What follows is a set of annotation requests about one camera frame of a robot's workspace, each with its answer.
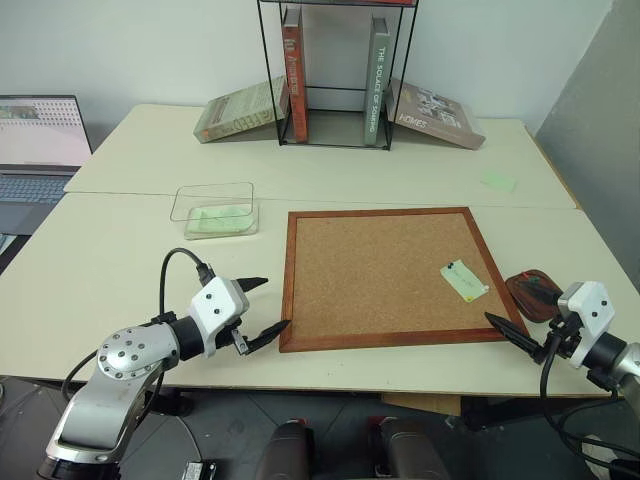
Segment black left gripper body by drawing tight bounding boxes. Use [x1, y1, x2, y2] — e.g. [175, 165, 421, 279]
[215, 278, 251, 357]

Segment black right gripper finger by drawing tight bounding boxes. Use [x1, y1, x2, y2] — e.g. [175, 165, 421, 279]
[483, 311, 547, 365]
[517, 282, 560, 307]

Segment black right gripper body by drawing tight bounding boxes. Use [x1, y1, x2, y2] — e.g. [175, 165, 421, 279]
[532, 315, 584, 365]

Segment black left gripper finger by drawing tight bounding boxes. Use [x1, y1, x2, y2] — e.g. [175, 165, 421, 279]
[243, 319, 294, 357]
[233, 275, 269, 297]

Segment pale green paper note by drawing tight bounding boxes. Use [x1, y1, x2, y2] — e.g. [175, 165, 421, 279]
[439, 259, 490, 304]

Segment wood framed cork board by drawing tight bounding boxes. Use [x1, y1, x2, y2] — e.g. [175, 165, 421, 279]
[278, 206, 531, 354]

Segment single green sticky note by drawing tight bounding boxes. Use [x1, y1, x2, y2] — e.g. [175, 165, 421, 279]
[480, 171, 518, 193]

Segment brown oval tray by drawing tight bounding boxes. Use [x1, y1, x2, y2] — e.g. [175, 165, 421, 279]
[504, 268, 562, 324]

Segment clear plastic box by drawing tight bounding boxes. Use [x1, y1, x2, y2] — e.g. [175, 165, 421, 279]
[169, 181, 262, 242]

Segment cardboard piece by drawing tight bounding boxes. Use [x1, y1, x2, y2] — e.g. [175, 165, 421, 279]
[382, 393, 461, 416]

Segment dark brown rounded shape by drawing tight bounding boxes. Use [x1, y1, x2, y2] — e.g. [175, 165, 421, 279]
[257, 419, 319, 480]
[369, 417, 451, 480]

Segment olive leaning book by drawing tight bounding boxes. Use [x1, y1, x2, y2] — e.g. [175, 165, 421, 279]
[193, 75, 292, 145]

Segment grey partition panel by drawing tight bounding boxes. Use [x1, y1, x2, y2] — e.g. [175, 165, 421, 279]
[533, 0, 640, 296]

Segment orange book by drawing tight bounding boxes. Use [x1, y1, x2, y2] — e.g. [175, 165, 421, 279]
[280, 7, 310, 145]

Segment brown Homes book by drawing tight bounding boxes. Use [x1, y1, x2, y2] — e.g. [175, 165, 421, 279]
[382, 77, 487, 151]

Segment grey green book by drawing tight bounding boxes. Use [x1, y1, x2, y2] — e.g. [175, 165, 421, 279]
[363, 17, 392, 148]

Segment grey laptop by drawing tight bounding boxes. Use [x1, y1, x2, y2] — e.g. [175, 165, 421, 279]
[0, 94, 95, 236]

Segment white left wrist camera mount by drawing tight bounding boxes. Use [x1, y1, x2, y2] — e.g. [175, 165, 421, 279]
[188, 276, 250, 359]

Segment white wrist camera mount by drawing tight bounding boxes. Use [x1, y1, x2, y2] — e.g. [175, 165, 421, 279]
[556, 280, 615, 370]
[188, 276, 250, 359]

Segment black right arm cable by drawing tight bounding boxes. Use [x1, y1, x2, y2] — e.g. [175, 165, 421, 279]
[539, 324, 640, 480]

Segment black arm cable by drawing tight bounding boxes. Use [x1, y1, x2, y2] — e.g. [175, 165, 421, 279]
[59, 247, 217, 416]
[539, 324, 640, 480]

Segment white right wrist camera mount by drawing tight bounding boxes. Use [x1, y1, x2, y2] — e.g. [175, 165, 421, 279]
[556, 280, 615, 370]

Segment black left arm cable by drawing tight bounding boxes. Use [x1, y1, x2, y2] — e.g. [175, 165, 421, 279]
[59, 247, 217, 416]

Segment black wire book rack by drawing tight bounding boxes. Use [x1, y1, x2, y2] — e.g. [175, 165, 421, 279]
[256, 0, 419, 151]

